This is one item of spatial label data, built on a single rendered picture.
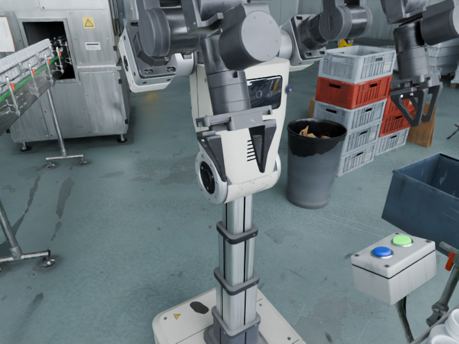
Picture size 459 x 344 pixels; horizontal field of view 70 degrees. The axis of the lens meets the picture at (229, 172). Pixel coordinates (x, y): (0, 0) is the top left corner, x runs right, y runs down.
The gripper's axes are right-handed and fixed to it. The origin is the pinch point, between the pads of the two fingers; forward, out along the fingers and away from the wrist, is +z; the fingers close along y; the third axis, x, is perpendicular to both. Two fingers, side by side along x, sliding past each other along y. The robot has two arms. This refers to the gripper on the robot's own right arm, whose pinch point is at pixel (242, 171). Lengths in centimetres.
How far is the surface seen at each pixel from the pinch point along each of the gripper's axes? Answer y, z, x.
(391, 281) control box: 20.9, 23.1, -5.2
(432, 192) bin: 79, 30, 37
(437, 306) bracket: 39, 39, 2
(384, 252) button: 23.1, 19.8, -1.7
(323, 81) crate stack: 163, -20, 218
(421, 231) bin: 78, 45, 42
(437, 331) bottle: 18.0, 24.2, -16.2
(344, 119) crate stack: 169, 15, 201
